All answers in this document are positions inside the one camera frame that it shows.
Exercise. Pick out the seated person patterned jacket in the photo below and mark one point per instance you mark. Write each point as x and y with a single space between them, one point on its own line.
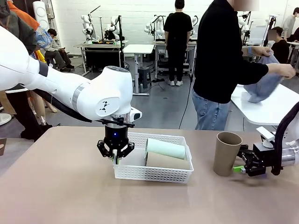
54 50

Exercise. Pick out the blue grey garment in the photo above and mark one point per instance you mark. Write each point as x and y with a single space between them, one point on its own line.
264 86

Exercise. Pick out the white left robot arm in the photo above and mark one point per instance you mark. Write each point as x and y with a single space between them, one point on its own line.
70 84

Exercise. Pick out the black tripod stand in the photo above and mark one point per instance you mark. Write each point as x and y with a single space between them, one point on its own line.
268 30

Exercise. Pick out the brown paper cup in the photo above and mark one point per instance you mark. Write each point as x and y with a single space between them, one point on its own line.
225 155
167 162

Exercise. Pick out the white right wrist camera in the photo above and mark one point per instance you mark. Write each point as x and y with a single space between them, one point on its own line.
266 137

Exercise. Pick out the person in grey top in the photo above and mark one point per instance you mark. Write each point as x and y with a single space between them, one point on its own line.
290 25

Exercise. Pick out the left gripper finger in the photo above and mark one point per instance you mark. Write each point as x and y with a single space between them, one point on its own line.
104 149
127 149

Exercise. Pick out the yellow cloth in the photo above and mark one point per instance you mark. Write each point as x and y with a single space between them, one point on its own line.
40 57

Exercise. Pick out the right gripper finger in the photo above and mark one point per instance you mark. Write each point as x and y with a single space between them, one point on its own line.
247 170
246 152

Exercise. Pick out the white side table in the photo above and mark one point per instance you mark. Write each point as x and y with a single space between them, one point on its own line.
264 112

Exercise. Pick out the brown board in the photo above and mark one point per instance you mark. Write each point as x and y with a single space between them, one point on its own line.
2 147

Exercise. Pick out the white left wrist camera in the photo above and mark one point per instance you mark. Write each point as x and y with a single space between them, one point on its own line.
136 114

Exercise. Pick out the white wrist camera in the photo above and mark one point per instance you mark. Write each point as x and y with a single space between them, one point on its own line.
136 114
266 137

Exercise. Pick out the seated person in black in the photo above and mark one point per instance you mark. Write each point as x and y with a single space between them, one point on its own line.
280 50

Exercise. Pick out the mint green paper cup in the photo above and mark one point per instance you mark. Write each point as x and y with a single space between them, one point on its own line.
165 148

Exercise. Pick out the grey workbench with robots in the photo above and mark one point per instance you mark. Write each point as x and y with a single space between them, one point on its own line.
100 46

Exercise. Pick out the orange jacket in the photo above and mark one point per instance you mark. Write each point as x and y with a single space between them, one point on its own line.
23 15

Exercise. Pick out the person's right hand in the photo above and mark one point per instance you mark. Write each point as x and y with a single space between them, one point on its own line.
282 70

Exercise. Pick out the white standing desk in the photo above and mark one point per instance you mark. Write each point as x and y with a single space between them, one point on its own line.
137 49

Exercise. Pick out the person's right forearm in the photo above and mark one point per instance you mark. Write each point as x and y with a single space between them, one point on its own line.
252 68

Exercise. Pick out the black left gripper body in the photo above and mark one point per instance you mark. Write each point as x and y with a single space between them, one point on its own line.
116 135

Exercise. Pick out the person's left forearm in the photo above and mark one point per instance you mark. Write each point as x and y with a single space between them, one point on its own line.
247 51

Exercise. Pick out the grey plastic stool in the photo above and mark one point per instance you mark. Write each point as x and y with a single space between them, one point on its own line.
144 77

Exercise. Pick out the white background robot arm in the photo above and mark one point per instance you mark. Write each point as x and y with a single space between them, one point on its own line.
244 26
158 25
87 28

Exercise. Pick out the white round stand base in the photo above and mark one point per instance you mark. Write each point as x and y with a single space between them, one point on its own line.
4 119

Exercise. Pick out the person's left hand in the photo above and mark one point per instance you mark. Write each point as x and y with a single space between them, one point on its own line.
262 51

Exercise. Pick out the white black background robot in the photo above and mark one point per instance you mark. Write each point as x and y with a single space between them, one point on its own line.
112 29

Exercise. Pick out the white tall appliance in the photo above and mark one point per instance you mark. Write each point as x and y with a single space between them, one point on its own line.
41 14

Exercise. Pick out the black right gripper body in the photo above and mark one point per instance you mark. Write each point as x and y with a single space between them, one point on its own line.
265 156

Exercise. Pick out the white perforated plastic basket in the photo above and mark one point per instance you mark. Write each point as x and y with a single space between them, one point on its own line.
154 173

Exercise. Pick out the person in green jacket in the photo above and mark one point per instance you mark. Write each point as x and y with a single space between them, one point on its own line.
21 109

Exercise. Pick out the person in black sweater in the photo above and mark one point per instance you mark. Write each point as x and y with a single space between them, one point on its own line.
217 51

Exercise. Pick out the standing person in black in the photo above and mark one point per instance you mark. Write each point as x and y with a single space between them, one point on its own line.
178 37

